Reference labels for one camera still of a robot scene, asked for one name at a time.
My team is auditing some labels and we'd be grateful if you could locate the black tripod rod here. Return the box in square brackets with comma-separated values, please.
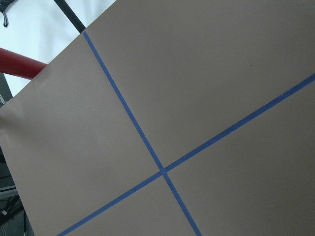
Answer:
[54, 0, 86, 33]

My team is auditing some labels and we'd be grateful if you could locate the red cylinder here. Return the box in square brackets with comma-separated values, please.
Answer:
[0, 48, 47, 80]

